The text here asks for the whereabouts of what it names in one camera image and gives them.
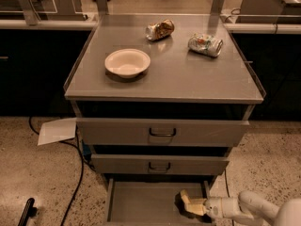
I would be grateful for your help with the yellow sponge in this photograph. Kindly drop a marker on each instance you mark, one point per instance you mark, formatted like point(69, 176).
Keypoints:
point(185, 198)

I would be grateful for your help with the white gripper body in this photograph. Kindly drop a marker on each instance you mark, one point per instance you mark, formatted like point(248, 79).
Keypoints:
point(213, 209)

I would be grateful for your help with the open bottom drawer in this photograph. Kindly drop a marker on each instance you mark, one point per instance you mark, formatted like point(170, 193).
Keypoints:
point(152, 204)

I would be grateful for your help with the grey post left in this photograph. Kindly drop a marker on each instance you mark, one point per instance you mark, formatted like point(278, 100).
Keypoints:
point(30, 14)

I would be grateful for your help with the grey drawer cabinet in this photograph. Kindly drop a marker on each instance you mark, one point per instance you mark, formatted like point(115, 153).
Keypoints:
point(179, 84)

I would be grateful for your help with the white paper sheet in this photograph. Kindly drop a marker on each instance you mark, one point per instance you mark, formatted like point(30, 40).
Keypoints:
point(58, 130)

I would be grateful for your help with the black handle object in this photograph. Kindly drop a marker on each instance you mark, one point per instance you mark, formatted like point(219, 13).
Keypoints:
point(29, 211)

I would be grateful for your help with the middle drawer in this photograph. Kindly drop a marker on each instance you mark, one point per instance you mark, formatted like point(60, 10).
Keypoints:
point(159, 164)

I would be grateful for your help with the crushed brown can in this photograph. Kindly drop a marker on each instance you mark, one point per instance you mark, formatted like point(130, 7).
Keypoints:
point(160, 30)

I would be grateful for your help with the top drawer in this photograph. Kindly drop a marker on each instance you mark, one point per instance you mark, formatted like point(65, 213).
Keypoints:
point(159, 132)

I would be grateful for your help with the white bowl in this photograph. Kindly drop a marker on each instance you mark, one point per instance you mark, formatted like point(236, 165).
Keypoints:
point(127, 63)

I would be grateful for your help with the crushed white green can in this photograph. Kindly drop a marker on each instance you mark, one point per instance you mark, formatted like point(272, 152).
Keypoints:
point(205, 44)

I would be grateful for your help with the grey post right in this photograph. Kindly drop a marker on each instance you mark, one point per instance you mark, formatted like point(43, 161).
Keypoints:
point(217, 6)

